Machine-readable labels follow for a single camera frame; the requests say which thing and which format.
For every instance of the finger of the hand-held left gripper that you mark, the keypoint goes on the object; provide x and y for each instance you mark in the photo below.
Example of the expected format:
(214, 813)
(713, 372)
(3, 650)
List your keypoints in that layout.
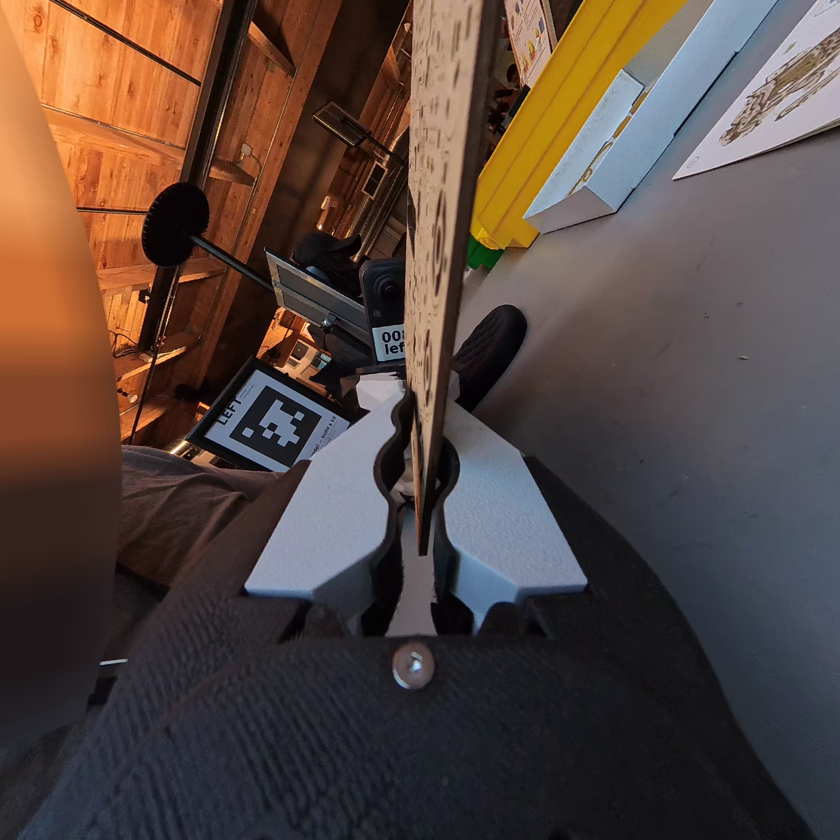
(379, 390)

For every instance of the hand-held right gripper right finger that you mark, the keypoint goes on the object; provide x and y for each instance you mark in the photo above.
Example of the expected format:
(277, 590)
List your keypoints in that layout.
(512, 525)

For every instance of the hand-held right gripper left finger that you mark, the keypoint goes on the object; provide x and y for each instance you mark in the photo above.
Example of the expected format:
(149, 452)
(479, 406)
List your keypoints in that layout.
(328, 525)

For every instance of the laser-cut wooden parts sheet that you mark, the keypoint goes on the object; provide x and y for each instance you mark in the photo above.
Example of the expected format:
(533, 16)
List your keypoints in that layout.
(446, 197)

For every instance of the black office chair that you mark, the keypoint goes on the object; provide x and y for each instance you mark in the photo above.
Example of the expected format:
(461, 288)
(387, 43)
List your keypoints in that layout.
(328, 253)

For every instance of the grey rectangular panel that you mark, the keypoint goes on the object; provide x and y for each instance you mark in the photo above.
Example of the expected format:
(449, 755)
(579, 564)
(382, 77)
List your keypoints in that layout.
(308, 285)

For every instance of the green plastic bin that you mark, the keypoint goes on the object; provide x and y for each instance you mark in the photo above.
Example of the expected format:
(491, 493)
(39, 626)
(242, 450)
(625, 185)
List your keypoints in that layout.
(482, 256)

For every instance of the framed marker sign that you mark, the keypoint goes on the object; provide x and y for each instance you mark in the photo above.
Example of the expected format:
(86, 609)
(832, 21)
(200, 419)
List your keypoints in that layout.
(262, 420)

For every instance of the black lamp with flat head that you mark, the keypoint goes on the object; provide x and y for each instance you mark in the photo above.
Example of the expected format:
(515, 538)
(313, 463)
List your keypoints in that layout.
(338, 124)

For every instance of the black round disc with pole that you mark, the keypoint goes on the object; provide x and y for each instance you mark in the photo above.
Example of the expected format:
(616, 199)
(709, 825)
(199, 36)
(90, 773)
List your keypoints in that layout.
(174, 223)

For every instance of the yellow plastic bin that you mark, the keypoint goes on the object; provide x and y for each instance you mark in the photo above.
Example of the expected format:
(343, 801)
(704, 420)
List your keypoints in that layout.
(564, 131)

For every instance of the white cardboard box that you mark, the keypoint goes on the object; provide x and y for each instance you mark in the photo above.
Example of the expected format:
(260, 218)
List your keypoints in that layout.
(656, 111)

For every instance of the printed instruction booklet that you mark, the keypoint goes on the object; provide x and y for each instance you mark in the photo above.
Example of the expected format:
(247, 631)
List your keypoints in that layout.
(774, 111)

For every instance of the colourful wall poster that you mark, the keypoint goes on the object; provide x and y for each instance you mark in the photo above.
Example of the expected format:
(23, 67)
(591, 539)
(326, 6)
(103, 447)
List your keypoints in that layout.
(531, 33)

